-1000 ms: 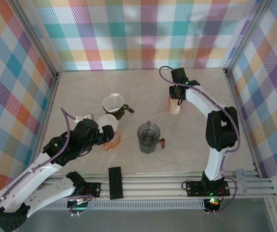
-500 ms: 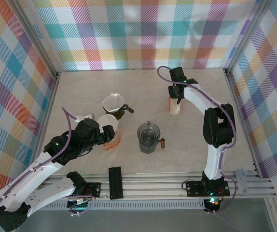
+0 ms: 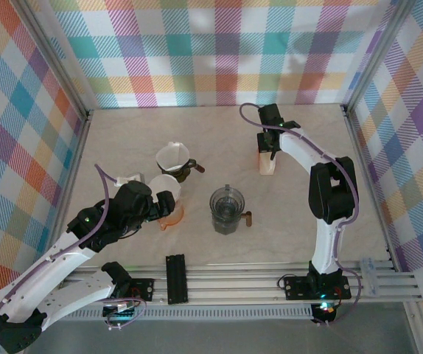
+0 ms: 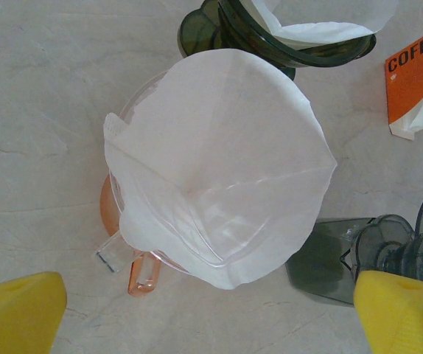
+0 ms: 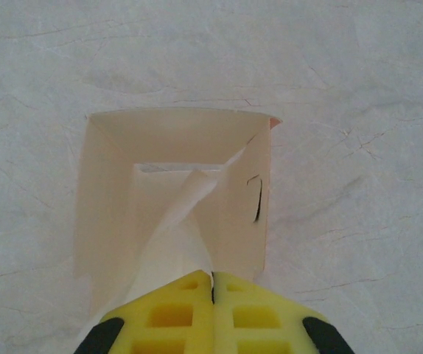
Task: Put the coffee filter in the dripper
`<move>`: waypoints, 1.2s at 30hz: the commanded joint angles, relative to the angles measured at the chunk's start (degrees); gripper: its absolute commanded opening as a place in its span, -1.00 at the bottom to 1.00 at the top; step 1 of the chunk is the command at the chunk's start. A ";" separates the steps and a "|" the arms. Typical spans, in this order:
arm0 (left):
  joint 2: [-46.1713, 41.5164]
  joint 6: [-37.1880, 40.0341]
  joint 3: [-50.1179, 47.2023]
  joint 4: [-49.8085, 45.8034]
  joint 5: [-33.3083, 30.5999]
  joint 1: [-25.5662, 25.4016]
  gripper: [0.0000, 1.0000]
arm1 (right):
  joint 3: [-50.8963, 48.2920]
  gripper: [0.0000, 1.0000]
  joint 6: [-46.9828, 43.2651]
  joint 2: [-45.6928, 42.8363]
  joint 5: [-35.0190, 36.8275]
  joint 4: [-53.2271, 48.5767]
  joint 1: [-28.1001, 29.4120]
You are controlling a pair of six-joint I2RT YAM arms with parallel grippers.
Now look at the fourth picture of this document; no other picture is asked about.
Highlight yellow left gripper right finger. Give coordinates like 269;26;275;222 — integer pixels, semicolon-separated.
354;271;423;354

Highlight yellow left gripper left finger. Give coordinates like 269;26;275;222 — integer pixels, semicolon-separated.
0;271;68;354

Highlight grey transparent hexagonal cup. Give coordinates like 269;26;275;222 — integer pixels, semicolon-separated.
284;216;377;308

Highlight clear plastic coffee dripper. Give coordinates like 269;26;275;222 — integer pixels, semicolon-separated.
94;69;234;274

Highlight orange transparent carafe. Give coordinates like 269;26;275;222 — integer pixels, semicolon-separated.
99;176;164;296

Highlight white paper coffee filter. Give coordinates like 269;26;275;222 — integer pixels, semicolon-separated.
102;47;338;291
250;0;399;49

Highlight green transparent coffee dripper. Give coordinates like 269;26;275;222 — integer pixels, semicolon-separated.
177;0;378;80

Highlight grey transparent coffee dripper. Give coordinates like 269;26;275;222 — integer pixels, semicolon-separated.
351;179;423;285

